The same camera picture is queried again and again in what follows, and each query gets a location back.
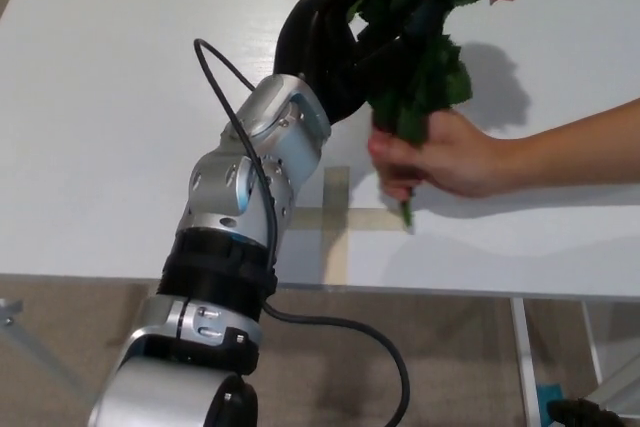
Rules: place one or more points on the person bare hand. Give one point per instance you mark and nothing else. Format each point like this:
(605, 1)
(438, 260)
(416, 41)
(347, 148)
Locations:
(450, 162)

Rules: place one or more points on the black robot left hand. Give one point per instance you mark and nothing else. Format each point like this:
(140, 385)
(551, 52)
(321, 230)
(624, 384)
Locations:
(310, 47)

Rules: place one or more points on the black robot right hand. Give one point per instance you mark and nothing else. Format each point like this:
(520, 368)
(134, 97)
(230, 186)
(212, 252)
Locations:
(585, 416)

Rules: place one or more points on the pink rose bouquet green stems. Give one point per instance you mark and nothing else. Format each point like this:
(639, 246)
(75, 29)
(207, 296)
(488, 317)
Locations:
(430, 82)

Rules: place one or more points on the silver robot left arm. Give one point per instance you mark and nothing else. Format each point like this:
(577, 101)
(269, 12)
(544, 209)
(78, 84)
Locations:
(215, 187)

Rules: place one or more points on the person bare forearm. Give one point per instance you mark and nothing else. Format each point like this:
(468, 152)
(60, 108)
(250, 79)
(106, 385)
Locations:
(575, 152)

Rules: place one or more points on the teal floor marker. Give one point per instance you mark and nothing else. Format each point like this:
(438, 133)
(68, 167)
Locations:
(550, 404)

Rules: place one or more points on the white table leg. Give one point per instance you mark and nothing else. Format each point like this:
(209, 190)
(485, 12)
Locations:
(527, 372)
(592, 342)

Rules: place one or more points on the beige tape strip short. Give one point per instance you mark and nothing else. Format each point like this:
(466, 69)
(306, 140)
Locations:
(370, 219)

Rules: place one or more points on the beige tape strip long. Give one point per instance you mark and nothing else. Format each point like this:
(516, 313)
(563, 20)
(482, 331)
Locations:
(336, 257)

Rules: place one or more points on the grey metal frame bar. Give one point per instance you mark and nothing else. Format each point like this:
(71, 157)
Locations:
(30, 347)
(625, 392)

